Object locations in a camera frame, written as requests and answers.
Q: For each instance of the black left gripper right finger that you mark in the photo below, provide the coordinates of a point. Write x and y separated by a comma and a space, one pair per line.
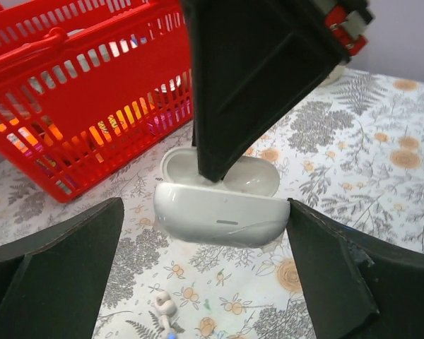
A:
355, 285

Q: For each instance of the red plastic shopping basket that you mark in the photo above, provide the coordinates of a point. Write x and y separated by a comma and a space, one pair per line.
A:
86, 86

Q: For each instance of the jar with brown lid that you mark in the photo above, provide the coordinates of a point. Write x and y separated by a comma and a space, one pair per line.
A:
333, 76

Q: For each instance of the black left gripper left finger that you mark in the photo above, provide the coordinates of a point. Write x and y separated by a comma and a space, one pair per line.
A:
52, 282

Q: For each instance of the white earbud charging case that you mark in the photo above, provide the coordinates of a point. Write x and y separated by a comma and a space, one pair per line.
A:
241, 210

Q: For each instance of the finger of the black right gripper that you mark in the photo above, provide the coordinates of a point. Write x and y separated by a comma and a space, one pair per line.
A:
252, 61

